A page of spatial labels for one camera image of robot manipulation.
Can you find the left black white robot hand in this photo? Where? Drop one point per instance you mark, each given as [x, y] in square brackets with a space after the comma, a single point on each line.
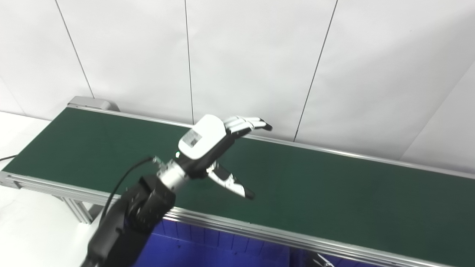
[202, 141]

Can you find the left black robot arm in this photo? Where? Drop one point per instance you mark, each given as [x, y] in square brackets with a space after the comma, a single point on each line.
[126, 222]

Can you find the green conveyor belt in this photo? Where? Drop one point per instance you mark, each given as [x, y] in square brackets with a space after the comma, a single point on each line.
[222, 224]
[334, 193]

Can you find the blue plastic bin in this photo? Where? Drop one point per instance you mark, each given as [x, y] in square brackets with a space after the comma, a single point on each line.
[300, 259]
[207, 248]

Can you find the grey conveyor end housing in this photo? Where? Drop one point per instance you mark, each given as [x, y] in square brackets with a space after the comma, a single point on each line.
[92, 103]

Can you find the aluminium conveyor support leg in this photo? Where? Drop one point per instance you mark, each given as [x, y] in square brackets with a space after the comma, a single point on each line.
[79, 211]

